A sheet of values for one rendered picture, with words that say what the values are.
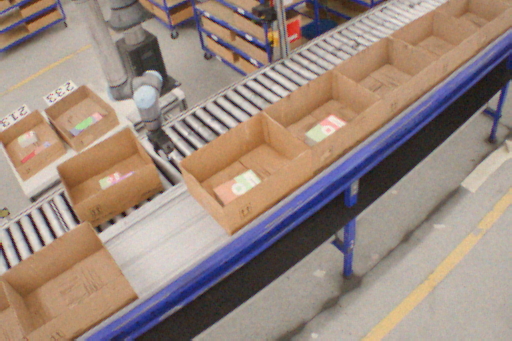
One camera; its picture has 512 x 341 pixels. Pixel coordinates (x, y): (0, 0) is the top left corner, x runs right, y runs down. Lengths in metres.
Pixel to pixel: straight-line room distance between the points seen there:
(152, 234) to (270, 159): 0.55
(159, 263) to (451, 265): 1.62
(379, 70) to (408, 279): 1.11
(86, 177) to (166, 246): 0.69
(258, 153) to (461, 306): 1.36
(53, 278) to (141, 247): 0.37
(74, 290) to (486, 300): 2.00
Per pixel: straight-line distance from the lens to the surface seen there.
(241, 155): 1.97
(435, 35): 2.69
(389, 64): 2.42
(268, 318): 2.53
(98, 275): 1.79
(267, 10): 2.56
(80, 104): 2.81
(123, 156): 2.31
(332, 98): 2.19
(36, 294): 1.87
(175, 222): 1.83
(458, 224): 2.89
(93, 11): 1.88
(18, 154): 2.71
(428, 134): 2.45
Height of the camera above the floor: 2.28
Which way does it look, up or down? 44 degrees down
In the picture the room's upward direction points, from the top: 10 degrees counter-clockwise
